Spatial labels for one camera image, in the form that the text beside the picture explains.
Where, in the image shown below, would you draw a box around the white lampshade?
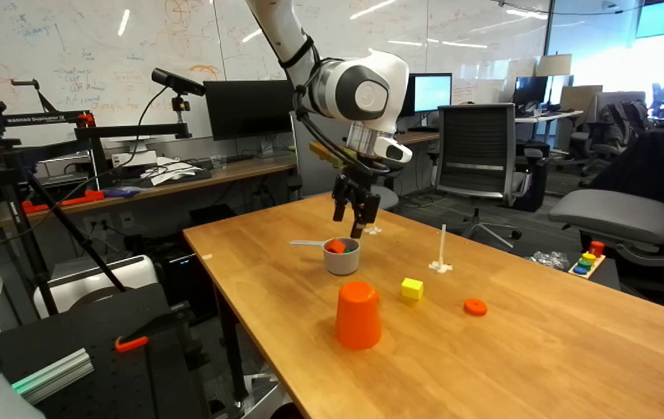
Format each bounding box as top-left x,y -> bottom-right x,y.
537,53 -> 576,79

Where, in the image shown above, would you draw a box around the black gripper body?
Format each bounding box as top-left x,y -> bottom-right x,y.
336,158 -> 388,206

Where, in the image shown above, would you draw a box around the yellow wooden block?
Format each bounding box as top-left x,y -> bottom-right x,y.
398,276 -> 426,305

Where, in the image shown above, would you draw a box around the wooden block tray toy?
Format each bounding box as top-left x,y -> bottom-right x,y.
567,249 -> 607,280

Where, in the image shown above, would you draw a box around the white papers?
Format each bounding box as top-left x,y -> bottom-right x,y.
138,158 -> 204,188

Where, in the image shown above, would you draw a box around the grey measuring cup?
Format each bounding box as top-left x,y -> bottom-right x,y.
290,236 -> 363,280

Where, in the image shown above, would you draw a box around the black low cart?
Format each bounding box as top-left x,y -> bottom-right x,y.
0,286 -> 209,419

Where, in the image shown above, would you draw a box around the orange disc with hole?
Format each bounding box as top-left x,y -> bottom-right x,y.
462,296 -> 492,319

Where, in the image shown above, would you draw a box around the long wooden workbench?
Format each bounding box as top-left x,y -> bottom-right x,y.
0,154 -> 298,228

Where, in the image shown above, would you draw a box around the black mesh office chair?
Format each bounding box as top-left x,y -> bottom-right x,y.
431,102 -> 520,236

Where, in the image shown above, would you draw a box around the black boom camera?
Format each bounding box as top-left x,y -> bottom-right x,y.
149,65 -> 209,100

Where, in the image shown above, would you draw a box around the lit screen monitor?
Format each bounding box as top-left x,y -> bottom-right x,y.
403,71 -> 454,119

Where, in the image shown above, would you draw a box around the grey office chair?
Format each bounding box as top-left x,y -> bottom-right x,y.
545,143 -> 664,312

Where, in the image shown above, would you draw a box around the orange plastic cup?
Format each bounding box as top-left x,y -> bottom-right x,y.
333,280 -> 385,353

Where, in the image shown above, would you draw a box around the white ABB robot base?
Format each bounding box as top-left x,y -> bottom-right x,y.
30,255 -> 160,322

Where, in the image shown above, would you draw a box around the black draped cloth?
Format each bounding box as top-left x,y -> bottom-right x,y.
589,123 -> 664,212

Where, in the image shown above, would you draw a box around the wide black monitor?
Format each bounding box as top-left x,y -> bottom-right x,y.
204,78 -> 298,144

